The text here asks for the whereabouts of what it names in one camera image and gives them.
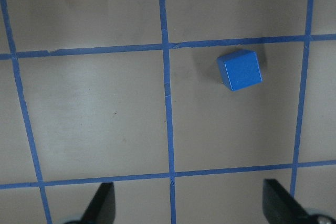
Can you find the blue wooden block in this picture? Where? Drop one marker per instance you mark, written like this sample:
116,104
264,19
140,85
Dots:
239,69

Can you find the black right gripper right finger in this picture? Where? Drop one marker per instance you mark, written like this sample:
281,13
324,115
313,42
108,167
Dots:
279,206

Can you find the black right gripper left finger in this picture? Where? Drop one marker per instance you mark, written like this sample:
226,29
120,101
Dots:
102,206

